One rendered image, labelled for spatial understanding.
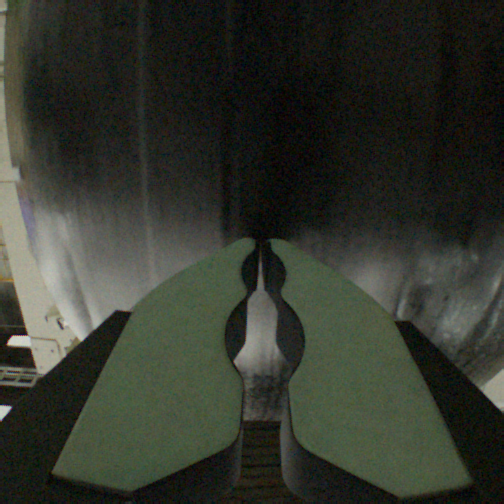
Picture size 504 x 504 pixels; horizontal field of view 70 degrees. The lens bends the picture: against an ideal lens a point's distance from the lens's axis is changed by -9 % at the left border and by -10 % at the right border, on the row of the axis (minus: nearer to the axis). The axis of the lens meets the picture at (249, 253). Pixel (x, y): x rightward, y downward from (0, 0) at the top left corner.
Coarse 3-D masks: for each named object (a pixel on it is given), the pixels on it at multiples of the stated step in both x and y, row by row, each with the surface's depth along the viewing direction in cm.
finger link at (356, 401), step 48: (288, 288) 9; (336, 288) 9; (288, 336) 9; (336, 336) 8; (384, 336) 8; (288, 384) 7; (336, 384) 7; (384, 384) 7; (288, 432) 6; (336, 432) 6; (384, 432) 6; (432, 432) 6; (288, 480) 6; (336, 480) 6; (384, 480) 5; (432, 480) 5
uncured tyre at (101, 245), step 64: (64, 0) 11; (128, 0) 10; (192, 0) 10; (256, 0) 10; (320, 0) 10; (384, 0) 10; (448, 0) 10; (64, 64) 11; (128, 64) 11; (192, 64) 11; (256, 64) 11; (320, 64) 11; (384, 64) 11; (448, 64) 11; (64, 128) 12; (128, 128) 12; (192, 128) 12; (256, 128) 12; (320, 128) 12; (384, 128) 12; (448, 128) 11; (64, 192) 13; (128, 192) 12; (192, 192) 12; (256, 192) 12; (320, 192) 12; (384, 192) 12; (448, 192) 12; (64, 256) 15; (128, 256) 14; (192, 256) 14; (320, 256) 13; (384, 256) 13; (448, 256) 13; (256, 320) 15; (448, 320) 15; (256, 384) 18
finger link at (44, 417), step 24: (120, 312) 8; (96, 336) 8; (72, 360) 7; (96, 360) 7; (48, 384) 6; (72, 384) 6; (24, 408) 6; (48, 408) 6; (72, 408) 6; (0, 432) 5; (24, 432) 6; (48, 432) 6; (0, 456) 5; (24, 456) 5; (48, 456) 5; (0, 480) 5; (24, 480) 5; (48, 480) 5
